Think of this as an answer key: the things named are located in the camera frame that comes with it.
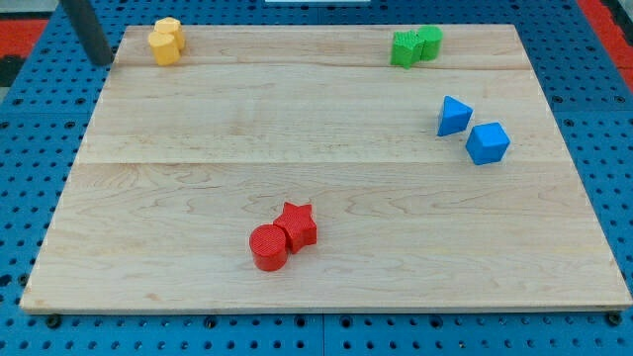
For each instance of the red star block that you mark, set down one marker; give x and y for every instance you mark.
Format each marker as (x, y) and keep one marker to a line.
(298, 224)

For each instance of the green star block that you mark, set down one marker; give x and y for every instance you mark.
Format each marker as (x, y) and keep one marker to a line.
(406, 48)

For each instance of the red cylinder block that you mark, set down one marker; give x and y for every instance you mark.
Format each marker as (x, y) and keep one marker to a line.
(268, 247)

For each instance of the wooden board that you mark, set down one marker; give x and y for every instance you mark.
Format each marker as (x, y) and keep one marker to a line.
(180, 164)

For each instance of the blue triangle block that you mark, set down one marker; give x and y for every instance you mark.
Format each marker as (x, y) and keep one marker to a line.
(454, 116)

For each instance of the blue cube block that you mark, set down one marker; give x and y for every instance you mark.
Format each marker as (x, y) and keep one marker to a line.
(487, 143)

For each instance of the green cylinder block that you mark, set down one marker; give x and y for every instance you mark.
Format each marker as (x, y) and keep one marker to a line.
(432, 38)

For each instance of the yellow heart block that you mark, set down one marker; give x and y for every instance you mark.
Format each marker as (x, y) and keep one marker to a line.
(164, 48)

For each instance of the yellow hexagon block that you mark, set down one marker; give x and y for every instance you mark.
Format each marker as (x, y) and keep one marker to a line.
(173, 27)

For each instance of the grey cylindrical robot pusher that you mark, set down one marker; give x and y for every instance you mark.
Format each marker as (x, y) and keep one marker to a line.
(84, 21)

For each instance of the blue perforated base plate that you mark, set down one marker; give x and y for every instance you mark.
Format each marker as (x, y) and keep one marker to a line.
(48, 107)

